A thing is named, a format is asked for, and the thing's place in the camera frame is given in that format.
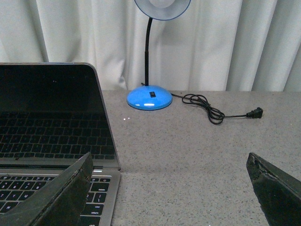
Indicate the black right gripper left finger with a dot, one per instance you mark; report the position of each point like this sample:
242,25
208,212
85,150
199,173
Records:
59,203

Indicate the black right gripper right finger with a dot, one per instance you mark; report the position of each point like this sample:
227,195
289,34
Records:
278,193

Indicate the silver laptop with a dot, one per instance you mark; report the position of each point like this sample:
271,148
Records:
51,114

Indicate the blue desk lamp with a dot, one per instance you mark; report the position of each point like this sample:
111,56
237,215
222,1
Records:
152,97

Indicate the white curtain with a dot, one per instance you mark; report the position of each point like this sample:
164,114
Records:
216,45

